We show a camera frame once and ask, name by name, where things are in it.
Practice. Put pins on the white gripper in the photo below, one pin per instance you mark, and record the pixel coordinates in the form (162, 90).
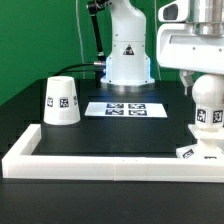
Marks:
(191, 38)

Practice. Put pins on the white lamp bulb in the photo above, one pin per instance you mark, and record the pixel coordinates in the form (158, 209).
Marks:
(208, 95)

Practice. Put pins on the white lamp base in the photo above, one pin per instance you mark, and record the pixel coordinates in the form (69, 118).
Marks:
(209, 145)

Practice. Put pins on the white lamp shade cone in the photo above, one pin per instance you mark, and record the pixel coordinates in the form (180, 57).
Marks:
(61, 102)

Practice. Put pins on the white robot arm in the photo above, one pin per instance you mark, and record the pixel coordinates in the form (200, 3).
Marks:
(128, 68)

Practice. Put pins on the white sheet with markers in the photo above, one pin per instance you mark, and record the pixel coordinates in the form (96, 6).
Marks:
(109, 109)

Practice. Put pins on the white U-shaped fence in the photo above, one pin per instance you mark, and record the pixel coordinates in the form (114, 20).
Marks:
(20, 162)

